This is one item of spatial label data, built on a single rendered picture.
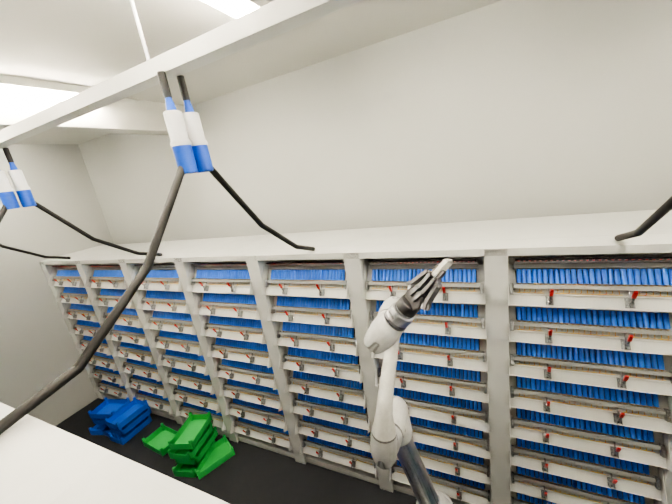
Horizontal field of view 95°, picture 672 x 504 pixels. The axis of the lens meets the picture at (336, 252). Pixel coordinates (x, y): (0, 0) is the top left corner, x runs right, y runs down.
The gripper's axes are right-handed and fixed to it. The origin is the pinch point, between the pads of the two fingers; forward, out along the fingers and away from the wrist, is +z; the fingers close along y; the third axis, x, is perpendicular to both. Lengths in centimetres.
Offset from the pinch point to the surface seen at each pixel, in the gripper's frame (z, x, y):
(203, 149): -15, -68, 60
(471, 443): -92, 100, -24
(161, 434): -314, -22, 93
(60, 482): -42, -83, -30
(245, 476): -241, 27, 24
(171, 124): -10, -80, 59
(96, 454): -42, -79, -27
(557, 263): 14, 72, 7
